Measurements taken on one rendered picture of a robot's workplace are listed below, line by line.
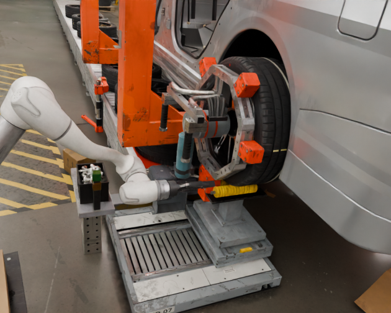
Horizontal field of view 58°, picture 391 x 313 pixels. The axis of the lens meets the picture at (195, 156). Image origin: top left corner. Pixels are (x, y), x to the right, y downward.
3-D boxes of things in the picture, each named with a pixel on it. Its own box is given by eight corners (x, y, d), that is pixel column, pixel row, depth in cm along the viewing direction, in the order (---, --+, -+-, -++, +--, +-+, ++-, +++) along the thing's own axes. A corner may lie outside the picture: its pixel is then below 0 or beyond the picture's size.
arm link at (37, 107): (77, 120, 119) (67, 107, 129) (34, 84, 107) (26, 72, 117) (49, 148, 119) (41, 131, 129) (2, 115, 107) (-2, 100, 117)
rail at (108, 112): (141, 184, 244) (143, 156, 234) (128, 185, 241) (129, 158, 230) (92, 78, 441) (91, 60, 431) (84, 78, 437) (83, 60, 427)
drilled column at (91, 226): (102, 251, 208) (101, 192, 188) (84, 254, 204) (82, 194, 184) (98, 240, 215) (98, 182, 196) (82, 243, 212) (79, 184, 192)
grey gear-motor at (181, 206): (211, 213, 239) (218, 169, 223) (151, 223, 223) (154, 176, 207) (200, 198, 254) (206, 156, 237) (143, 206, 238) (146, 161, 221)
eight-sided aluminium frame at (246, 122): (240, 196, 172) (263, 89, 146) (228, 198, 169) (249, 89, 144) (197, 146, 215) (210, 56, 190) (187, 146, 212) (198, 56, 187)
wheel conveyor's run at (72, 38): (133, 69, 561) (133, 44, 542) (76, 69, 528) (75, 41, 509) (82, 9, 1104) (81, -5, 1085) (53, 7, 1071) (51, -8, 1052)
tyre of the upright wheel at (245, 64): (263, 203, 200) (329, 131, 148) (226, 208, 191) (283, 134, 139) (225, 114, 232) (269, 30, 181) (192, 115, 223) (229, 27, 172)
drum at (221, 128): (228, 141, 178) (233, 115, 172) (189, 144, 170) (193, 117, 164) (216, 130, 190) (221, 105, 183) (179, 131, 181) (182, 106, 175)
